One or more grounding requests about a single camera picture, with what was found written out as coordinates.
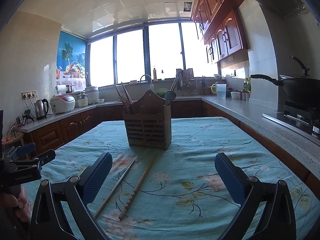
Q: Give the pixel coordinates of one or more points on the yellow oil bottle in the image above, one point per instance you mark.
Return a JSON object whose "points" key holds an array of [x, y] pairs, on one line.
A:
{"points": [[247, 85]]}

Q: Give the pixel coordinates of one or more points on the wall power outlet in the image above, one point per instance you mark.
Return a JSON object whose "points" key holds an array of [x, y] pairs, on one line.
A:
{"points": [[29, 94]]}

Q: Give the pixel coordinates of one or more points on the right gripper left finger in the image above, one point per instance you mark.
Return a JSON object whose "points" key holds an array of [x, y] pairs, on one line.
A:
{"points": [[48, 219]]}

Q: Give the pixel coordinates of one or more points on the light wooden chopstick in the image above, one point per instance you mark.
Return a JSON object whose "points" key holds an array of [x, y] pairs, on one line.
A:
{"points": [[123, 100]]}

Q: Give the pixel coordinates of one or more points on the steel electric kettle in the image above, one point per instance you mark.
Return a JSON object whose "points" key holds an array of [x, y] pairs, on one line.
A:
{"points": [[41, 109]]}

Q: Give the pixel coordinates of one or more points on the fruit poster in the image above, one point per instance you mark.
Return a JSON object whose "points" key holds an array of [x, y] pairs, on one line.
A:
{"points": [[71, 61]]}

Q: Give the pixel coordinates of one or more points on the gas stove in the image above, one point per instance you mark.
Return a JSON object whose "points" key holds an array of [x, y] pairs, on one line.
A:
{"points": [[300, 119]]}

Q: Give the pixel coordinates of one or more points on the yellow dish soap bottle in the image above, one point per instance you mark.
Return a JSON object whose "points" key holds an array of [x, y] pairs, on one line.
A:
{"points": [[155, 75]]}

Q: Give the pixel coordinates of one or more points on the upper wooden cabinets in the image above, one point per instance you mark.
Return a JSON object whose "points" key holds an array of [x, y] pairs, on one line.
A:
{"points": [[221, 30]]}

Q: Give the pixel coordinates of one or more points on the long wooden chopstick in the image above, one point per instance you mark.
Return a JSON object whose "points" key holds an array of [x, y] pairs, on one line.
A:
{"points": [[134, 111]]}

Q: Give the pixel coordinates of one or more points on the dark ladle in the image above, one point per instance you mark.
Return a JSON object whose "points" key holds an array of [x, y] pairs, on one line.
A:
{"points": [[171, 95]]}

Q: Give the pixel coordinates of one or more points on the carved wooden chopstick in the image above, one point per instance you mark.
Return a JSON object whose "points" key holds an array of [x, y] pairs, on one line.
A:
{"points": [[136, 190]]}

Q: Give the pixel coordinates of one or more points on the green colander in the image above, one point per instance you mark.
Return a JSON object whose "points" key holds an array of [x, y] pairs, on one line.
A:
{"points": [[161, 92]]}

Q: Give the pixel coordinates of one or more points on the wooden utensil holder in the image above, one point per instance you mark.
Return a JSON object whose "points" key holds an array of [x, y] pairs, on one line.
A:
{"points": [[151, 125]]}

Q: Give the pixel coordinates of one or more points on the black wok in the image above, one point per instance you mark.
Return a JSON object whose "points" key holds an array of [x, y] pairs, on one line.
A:
{"points": [[301, 90]]}

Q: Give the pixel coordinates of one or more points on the clear measuring jug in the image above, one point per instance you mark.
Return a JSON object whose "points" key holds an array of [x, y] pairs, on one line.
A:
{"points": [[219, 89]]}

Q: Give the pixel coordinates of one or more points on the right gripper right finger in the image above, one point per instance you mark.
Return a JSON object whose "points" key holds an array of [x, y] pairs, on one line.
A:
{"points": [[278, 218]]}

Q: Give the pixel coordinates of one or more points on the sink faucet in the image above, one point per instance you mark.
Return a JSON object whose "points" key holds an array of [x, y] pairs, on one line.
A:
{"points": [[147, 78]]}

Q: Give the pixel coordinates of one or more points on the white rice cooker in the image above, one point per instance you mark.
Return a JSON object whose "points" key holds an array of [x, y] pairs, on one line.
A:
{"points": [[62, 104]]}

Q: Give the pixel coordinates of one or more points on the dish drying rack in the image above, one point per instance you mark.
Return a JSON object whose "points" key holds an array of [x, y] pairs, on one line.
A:
{"points": [[186, 81]]}

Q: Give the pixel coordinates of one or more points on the white pot cooker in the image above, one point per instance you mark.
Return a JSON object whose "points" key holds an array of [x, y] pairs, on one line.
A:
{"points": [[88, 97]]}

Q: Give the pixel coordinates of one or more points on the teal floral tablecloth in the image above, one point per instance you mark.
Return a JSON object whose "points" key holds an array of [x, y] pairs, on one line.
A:
{"points": [[182, 197]]}

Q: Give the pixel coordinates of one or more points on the left hand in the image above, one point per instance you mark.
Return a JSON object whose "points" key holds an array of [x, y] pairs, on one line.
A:
{"points": [[21, 203]]}

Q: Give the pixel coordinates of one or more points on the metal chopstick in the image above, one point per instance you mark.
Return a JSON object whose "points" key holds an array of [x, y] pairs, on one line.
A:
{"points": [[101, 207]]}

